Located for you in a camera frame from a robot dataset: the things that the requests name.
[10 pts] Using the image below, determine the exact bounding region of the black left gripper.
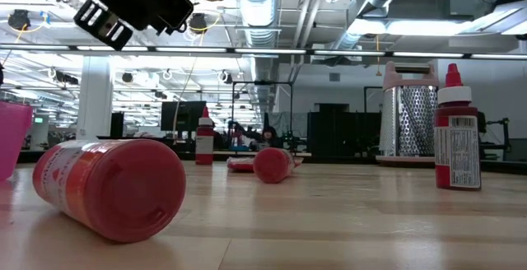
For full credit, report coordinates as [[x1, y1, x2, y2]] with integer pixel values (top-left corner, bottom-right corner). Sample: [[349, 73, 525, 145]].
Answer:
[[77, 0, 195, 36]]

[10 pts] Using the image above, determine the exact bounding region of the white building column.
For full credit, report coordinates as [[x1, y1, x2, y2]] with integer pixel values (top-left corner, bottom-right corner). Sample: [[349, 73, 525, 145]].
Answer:
[[77, 55, 115, 141]]

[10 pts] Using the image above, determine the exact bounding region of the black computer monitor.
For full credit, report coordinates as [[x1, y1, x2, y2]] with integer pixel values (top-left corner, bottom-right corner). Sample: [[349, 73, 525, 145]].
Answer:
[[160, 100, 208, 133]]

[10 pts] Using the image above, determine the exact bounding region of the black speaker box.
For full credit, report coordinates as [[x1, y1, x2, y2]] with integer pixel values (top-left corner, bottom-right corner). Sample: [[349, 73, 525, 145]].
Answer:
[[110, 111, 125, 139]]

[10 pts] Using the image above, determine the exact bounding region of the black ceiling-mounted device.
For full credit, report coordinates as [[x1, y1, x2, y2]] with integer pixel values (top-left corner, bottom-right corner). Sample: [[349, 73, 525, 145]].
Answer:
[[7, 9, 33, 32]]

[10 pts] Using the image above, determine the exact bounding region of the long ceiling light strip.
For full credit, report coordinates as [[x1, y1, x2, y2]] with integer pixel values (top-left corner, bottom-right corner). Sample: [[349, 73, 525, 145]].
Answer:
[[0, 43, 527, 61]]

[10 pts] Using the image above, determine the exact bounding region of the small red squeeze bottle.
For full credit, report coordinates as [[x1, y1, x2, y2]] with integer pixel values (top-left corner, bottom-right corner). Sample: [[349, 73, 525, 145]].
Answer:
[[194, 105, 216, 166]]

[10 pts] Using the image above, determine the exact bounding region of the person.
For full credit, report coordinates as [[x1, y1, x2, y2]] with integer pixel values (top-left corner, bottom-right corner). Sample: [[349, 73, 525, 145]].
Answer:
[[255, 125, 285, 151]]

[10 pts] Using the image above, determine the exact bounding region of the translucent pink plastic bin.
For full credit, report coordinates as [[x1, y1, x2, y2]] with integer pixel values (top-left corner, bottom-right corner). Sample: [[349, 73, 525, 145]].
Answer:
[[0, 100, 34, 181]]

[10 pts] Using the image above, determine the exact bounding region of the red-orange squeeze bottle white label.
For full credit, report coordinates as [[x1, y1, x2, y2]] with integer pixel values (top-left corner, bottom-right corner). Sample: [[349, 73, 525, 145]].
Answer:
[[32, 138, 188, 244]]

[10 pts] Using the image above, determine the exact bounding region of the orange squeeze bottle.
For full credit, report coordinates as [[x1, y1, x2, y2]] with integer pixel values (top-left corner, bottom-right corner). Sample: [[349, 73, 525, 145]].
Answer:
[[252, 147, 295, 184]]

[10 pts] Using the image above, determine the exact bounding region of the black cabinet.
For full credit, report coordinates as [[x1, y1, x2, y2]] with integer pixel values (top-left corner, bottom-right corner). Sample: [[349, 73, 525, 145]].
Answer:
[[306, 111, 383, 158]]

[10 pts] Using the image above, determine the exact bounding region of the metal box grater pink trim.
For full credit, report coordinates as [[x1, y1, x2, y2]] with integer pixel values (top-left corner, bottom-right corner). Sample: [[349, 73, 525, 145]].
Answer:
[[375, 61, 441, 169]]

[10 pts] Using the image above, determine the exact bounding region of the red squeeze bottle barcode label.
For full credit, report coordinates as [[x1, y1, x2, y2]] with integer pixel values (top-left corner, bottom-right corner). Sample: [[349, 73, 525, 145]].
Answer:
[[433, 63, 483, 192]]

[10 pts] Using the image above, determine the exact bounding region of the ribbed silver ceiling duct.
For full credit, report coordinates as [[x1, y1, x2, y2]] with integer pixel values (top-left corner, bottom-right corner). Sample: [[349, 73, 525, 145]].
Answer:
[[235, 0, 282, 114]]

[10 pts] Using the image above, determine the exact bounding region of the black metal rack frame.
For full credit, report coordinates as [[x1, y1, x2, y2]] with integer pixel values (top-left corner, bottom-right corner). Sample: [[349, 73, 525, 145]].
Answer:
[[231, 81, 295, 152]]

